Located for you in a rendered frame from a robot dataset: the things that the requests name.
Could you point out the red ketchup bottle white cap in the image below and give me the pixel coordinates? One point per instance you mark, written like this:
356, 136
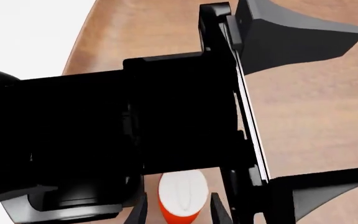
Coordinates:
182, 193

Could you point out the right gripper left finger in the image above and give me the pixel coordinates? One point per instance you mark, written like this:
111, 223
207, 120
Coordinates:
140, 213

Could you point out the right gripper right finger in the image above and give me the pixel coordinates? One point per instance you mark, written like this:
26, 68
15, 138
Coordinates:
217, 211

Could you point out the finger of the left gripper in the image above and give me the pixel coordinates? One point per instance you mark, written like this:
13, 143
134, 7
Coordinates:
284, 44
294, 189

